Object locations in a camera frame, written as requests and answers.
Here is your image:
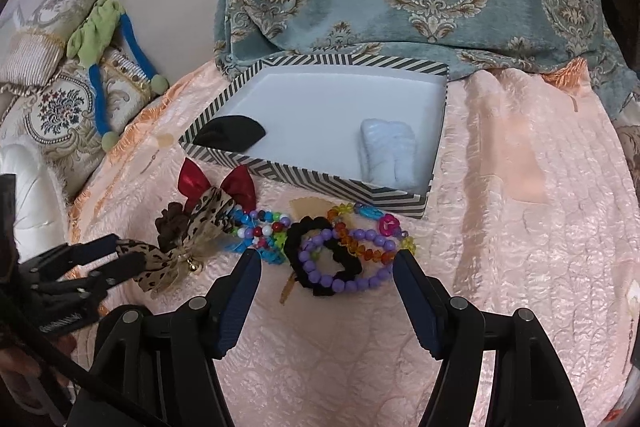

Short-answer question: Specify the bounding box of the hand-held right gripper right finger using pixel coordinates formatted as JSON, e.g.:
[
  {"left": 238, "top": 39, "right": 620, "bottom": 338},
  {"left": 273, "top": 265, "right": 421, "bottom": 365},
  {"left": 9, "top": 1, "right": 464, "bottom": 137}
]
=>
[{"left": 392, "top": 249, "right": 586, "bottom": 427}]

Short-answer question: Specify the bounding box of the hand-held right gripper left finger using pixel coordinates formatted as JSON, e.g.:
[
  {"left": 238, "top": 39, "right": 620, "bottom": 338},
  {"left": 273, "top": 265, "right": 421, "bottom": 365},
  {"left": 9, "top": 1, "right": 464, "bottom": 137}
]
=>
[{"left": 67, "top": 251, "right": 263, "bottom": 427}]

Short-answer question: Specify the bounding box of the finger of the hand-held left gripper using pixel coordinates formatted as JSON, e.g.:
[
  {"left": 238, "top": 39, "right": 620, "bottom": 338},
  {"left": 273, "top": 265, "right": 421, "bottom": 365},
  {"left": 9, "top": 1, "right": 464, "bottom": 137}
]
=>
[
  {"left": 20, "top": 235, "right": 125, "bottom": 280},
  {"left": 35, "top": 253, "right": 147, "bottom": 308}
]

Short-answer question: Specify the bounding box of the leopard print bow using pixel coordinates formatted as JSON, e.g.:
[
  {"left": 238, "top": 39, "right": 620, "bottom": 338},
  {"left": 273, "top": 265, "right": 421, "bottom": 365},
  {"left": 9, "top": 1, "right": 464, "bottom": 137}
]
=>
[{"left": 117, "top": 187, "right": 236, "bottom": 293}]

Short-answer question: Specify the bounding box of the brown scrunchie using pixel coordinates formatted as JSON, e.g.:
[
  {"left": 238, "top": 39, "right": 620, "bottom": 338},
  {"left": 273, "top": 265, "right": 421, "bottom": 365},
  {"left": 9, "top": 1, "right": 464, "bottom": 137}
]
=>
[{"left": 155, "top": 202, "right": 193, "bottom": 250}]

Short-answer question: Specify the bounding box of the multicolour bead bracelet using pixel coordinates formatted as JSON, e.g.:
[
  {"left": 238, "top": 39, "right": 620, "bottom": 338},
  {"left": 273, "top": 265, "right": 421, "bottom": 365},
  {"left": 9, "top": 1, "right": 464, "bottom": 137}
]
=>
[{"left": 232, "top": 207, "right": 293, "bottom": 249}]

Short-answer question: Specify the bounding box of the purple bead bracelet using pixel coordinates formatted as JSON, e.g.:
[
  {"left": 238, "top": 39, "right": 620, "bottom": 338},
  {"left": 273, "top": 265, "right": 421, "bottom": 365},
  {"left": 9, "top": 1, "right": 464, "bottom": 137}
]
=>
[{"left": 298, "top": 228, "right": 396, "bottom": 294}]

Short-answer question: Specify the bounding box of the black scrunchie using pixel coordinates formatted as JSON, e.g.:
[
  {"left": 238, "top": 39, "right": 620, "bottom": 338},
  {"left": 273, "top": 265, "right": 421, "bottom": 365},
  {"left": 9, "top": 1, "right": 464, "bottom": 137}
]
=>
[{"left": 284, "top": 216, "right": 363, "bottom": 298}]

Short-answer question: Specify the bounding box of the blue bead bracelet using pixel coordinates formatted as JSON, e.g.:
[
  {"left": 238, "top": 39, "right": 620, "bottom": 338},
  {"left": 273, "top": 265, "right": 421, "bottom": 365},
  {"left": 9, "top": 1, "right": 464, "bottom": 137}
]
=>
[{"left": 222, "top": 207, "right": 288, "bottom": 265}]

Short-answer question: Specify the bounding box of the orange rainbow bead bracelet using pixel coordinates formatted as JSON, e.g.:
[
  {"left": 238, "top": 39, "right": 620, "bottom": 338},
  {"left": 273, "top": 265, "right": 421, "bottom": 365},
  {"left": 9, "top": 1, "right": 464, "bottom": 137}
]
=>
[{"left": 326, "top": 202, "right": 417, "bottom": 265}]

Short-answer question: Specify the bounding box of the red bow hair clip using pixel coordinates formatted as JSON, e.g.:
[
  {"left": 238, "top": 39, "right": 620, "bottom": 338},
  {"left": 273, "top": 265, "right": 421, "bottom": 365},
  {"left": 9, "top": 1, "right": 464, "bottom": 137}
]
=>
[{"left": 177, "top": 158, "right": 257, "bottom": 212}]

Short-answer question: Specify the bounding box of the light blue scrunchie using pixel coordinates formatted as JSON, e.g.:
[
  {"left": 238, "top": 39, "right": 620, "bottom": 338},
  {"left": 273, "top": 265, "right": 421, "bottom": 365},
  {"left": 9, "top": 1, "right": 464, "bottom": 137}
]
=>
[{"left": 360, "top": 118, "right": 418, "bottom": 188}]

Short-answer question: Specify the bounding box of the striped cardboard box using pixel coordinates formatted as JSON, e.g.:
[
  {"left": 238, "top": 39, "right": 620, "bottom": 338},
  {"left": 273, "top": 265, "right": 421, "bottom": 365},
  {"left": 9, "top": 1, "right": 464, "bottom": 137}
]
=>
[{"left": 178, "top": 54, "right": 449, "bottom": 220}]

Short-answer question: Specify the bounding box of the white fluffy cushion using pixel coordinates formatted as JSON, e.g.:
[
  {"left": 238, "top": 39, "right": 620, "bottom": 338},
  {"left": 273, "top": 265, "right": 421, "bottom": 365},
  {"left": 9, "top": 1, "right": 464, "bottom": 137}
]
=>
[{"left": 0, "top": 142, "right": 68, "bottom": 258}]

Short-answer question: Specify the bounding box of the peach quilted blanket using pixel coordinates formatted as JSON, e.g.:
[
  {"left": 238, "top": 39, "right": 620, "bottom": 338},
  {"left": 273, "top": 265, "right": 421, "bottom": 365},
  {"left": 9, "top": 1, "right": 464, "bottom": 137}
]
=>
[{"left": 67, "top": 57, "right": 640, "bottom": 427}]

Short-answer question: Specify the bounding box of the floral embroidered cushion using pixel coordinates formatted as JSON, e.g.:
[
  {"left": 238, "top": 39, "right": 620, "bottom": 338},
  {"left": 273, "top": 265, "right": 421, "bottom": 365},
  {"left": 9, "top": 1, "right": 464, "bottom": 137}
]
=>
[{"left": 0, "top": 49, "right": 166, "bottom": 202}]

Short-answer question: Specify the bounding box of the black cloth piece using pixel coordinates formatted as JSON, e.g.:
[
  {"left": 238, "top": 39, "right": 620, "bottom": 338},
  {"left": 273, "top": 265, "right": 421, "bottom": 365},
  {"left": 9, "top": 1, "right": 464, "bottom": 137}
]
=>
[{"left": 192, "top": 116, "right": 267, "bottom": 152}]

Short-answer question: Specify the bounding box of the green and blue plush toy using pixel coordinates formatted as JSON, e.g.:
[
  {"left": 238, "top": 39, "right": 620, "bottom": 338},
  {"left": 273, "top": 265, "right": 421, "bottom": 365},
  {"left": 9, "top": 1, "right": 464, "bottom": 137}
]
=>
[{"left": 66, "top": 0, "right": 170, "bottom": 152}]

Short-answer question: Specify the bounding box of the striped beige bolster cushion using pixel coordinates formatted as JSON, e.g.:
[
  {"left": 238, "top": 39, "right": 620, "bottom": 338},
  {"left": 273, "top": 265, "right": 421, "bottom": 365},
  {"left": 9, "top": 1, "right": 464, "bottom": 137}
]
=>
[{"left": 0, "top": 0, "right": 121, "bottom": 95}]

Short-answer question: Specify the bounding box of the beige sofa backrest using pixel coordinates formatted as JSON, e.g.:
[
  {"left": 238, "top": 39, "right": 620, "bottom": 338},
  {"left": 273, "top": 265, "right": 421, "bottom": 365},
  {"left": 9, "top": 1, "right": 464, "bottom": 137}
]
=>
[{"left": 120, "top": 0, "right": 231, "bottom": 82}]

